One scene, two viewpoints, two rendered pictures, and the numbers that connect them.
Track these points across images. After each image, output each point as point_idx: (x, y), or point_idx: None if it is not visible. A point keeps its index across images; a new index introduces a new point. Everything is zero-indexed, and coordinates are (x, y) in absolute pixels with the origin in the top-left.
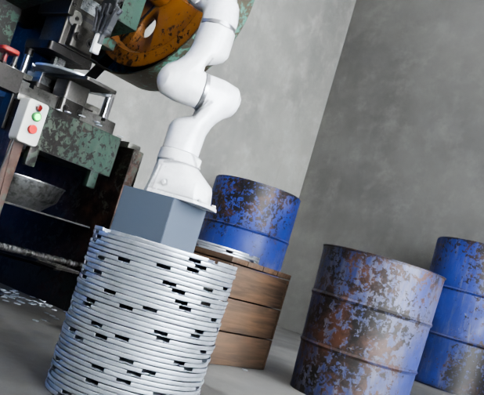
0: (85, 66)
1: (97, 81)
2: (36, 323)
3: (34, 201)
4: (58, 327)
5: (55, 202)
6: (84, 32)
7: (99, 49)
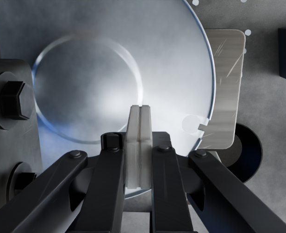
0: None
1: (236, 115)
2: (241, 84)
3: None
4: (245, 65)
5: None
6: None
7: (150, 113)
